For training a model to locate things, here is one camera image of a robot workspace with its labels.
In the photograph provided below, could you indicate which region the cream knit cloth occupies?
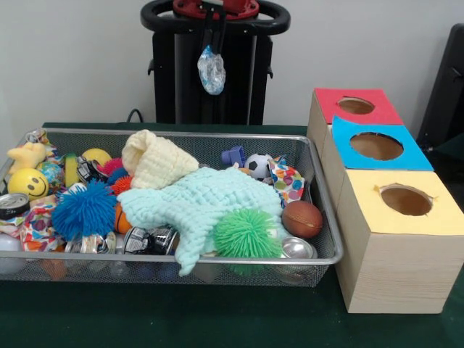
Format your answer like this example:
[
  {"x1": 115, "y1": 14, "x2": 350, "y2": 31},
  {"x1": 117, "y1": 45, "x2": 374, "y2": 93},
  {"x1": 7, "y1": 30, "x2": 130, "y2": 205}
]
[{"x1": 121, "y1": 129, "x2": 199, "y2": 190}]

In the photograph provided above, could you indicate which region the mint green knit cloth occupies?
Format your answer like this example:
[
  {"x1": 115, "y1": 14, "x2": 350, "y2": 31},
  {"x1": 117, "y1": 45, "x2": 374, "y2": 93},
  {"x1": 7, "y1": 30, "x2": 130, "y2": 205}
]
[{"x1": 116, "y1": 167, "x2": 283, "y2": 277}]

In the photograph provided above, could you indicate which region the green spiky rubber ball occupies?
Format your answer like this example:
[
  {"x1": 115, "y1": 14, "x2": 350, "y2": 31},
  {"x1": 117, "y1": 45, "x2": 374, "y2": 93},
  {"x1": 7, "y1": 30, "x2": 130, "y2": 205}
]
[{"x1": 213, "y1": 208, "x2": 283, "y2": 260}]

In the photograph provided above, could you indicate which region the wooden box with three holes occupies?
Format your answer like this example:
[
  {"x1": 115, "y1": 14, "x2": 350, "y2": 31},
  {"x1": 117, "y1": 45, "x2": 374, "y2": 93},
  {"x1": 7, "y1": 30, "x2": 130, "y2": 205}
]
[{"x1": 306, "y1": 88, "x2": 464, "y2": 315}]

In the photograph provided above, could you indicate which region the small brown football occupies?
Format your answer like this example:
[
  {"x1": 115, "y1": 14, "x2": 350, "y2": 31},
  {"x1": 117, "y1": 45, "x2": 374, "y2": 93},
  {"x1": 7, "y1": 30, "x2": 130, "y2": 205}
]
[{"x1": 281, "y1": 200, "x2": 324, "y2": 239}]

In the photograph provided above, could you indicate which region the black upright panel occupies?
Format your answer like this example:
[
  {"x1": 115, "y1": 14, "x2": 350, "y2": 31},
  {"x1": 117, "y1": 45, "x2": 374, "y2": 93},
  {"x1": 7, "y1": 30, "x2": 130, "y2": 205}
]
[{"x1": 415, "y1": 23, "x2": 464, "y2": 153}]

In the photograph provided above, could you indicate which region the shallow clear mesh bin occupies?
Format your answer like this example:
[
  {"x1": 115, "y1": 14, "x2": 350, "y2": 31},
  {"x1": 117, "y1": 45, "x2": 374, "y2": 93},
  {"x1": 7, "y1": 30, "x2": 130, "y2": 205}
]
[{"x1": 0, "y1": 127, "x2": 344, "y2": 288}]

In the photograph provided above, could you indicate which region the colourful dotted cloth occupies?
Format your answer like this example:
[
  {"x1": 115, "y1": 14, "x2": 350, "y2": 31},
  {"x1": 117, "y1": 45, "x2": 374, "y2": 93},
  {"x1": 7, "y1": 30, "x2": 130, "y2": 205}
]
[{"x1": 268, "y1": 156, "x2": 306, "y2": 204}]

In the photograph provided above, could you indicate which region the dark green tablecloth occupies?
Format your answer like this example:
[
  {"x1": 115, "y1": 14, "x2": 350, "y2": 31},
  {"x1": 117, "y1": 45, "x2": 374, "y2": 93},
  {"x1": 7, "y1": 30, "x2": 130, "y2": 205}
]
[
  {"x1": 0, "y1": 122, "x2": 464, "y2": 348},
  {"x1": 426, "y1": 144, "x2": 464, "y2": 218}
]

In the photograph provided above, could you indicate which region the plain silver can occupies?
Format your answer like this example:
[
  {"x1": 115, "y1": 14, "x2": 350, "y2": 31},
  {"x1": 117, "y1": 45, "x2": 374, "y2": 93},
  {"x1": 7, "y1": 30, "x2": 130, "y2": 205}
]
[{"x1": 278, "y1": 236, "x2": 319, "y2": 260}]

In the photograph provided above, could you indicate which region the black printed can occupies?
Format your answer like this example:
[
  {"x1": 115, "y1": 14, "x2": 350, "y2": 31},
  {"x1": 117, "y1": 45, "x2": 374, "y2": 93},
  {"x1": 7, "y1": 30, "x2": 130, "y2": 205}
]
[{"x1": 123, "y1": 225, "x2": 180, "y2": 256}]

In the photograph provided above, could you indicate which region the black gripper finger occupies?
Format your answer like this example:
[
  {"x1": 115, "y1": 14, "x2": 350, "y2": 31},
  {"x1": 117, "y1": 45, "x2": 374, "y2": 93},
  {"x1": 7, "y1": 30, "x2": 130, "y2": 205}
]
[
  {"x1": 201, "y1": 5, "x2": 215, "y2": 49},
  {"x1": 214, "y1": 5, "x2": 228, "y2": 55}
]

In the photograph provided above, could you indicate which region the yellow smiley face ball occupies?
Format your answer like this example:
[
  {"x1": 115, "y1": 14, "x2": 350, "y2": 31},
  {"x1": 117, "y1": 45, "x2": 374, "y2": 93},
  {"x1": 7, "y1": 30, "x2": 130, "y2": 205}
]
[{"x1": 7, "y1": 167, "x2": 50, "y2": 201}]

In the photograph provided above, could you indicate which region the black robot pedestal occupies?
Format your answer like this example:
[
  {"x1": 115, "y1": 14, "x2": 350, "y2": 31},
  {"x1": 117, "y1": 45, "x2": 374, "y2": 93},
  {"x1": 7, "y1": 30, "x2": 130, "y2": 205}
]
[{"x1": 140, "y1": 0, "x2": 291, "y2": 126}]

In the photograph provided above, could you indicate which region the black cable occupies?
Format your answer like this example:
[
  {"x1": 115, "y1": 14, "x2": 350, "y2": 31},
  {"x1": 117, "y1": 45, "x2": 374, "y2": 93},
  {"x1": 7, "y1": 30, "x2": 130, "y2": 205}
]
[{"x1": 125, "y1": 108, "x2": 146, "y2": 125}]

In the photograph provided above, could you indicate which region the blue spiky rubber ball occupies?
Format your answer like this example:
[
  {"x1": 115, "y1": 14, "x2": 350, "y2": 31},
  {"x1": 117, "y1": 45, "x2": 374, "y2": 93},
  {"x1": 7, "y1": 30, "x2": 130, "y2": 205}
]
[{"x1": 51, "y1": 179, "x2": 117, "y2": 242}]

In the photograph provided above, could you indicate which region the small black white soccer ball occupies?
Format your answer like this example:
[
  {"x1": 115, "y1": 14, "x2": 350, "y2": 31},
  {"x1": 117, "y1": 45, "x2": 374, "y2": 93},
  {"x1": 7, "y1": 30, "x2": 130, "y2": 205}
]
[{"x1": 244, "y1": 154, "x2": 273, "y2": 181}]

